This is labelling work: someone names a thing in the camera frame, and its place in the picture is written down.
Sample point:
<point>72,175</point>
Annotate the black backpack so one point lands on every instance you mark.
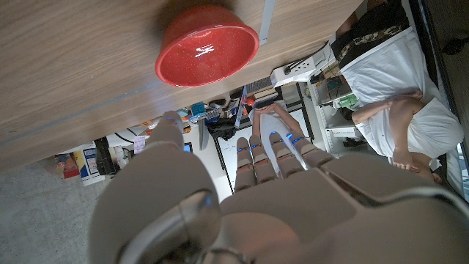
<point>220,130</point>

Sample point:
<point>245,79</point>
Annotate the white canister blue label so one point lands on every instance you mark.
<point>89,165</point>

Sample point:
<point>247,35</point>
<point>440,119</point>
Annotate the blue cube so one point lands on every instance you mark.
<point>198,109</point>

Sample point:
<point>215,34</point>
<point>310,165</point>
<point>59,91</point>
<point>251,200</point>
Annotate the red bowl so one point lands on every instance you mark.
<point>205,55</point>

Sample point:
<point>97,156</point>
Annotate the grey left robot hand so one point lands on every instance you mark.
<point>293,220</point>

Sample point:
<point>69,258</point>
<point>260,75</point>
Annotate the person in camouflage shorts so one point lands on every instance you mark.
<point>384,69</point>

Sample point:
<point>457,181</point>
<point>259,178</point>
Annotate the white shelf cabinet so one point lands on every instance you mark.
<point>340,128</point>

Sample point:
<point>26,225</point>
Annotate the white power strip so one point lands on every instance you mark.
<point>293,71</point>

